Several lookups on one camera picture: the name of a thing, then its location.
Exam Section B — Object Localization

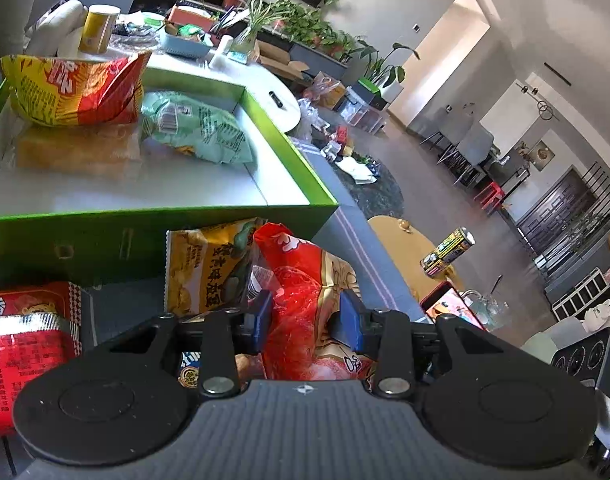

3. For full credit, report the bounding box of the yellow chip snack bag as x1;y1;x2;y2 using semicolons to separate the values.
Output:
165;217;266;318

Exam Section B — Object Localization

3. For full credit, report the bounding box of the large red snack bag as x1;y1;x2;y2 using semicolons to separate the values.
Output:
235;223;375;382

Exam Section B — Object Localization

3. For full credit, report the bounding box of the green snack bag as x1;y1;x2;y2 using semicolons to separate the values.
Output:
141;90;254;165

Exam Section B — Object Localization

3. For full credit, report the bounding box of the yellow red striped snack bag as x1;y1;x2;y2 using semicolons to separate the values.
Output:
1;52;150;127

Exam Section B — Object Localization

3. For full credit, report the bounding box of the small cracker packet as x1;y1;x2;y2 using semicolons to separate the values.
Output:
178;352;201;389

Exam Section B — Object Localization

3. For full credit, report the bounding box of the smartphone with red case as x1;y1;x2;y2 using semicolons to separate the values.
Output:
420;281;484;330

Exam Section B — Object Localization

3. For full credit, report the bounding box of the yellow black drink can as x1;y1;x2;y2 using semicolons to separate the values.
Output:
420;226;476;278

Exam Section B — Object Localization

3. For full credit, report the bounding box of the blue striped tablecloth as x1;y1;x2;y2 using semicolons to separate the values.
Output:
84;140;422;341

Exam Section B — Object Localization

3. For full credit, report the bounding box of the green cardboard box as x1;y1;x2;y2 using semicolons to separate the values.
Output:
0;84;337;289

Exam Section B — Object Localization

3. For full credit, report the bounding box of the black remote control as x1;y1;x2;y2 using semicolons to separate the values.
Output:
268;91;284;110

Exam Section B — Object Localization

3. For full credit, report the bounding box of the white oval coffee table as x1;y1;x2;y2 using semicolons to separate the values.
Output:
56;24;302;136

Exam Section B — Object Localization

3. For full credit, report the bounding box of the open cardboard box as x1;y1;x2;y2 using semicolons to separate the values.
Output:
256;40;309;80

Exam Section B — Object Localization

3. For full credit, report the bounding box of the glass vase with plant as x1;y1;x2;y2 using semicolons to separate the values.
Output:
228;0;285;65

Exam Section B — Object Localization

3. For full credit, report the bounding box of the white small bottle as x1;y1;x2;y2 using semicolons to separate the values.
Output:
209;35;233;72

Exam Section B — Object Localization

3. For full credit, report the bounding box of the blue plastic basket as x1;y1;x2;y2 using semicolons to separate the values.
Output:
159;24;214;60

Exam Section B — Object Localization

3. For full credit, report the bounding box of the orange storage box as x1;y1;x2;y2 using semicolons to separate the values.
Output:
167;4;219;32

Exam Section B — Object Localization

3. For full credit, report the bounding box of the yellow tin can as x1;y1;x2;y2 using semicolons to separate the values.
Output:
79;4;120;54

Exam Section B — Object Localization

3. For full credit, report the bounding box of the tv console cabinet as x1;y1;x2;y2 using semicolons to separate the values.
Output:
52;0;349;82

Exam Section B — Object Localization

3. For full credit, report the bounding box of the grey sofa armchair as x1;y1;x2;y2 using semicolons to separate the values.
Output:
0;0;87;73

